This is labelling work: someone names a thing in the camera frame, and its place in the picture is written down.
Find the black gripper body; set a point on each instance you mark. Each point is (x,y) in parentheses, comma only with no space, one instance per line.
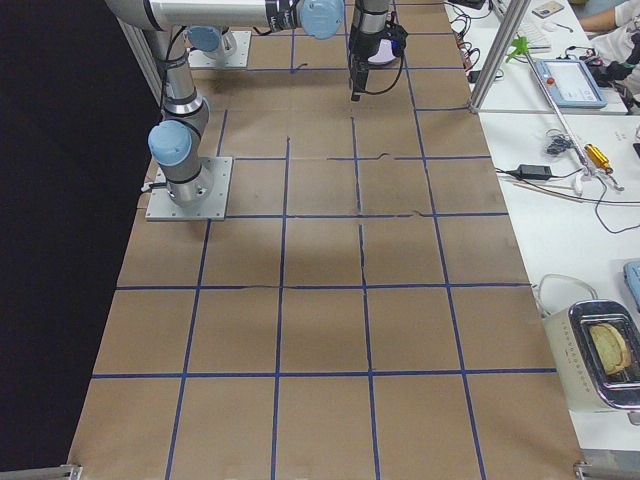
(361,49)

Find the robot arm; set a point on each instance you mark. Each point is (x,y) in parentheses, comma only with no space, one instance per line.
(164,33)
(371,24)

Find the lavender plate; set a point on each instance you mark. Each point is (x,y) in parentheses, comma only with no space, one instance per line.
(384,56)

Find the green clip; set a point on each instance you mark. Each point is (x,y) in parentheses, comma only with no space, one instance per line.
(519,46)

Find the black power adapter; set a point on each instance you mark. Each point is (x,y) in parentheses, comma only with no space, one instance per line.
(534,172)

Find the teach pendant tablet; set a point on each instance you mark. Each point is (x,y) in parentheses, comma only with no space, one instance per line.
(574,86)

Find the long grabber stick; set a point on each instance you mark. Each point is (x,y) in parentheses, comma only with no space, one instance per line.
(546,85)

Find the white toaster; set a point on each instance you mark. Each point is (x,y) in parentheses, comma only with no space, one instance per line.
(586,385)

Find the toast slice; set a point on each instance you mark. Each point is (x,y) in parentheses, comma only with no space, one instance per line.
(611,347)

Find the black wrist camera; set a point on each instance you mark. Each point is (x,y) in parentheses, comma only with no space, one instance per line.
(397,36)

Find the aluminium frame post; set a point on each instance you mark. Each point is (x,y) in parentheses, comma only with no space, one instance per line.
(494,59)

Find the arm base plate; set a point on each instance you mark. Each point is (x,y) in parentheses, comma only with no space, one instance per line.
(232,53)
(205,197)

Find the yellow handled tool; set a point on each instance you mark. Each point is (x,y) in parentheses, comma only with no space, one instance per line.
(598,158)

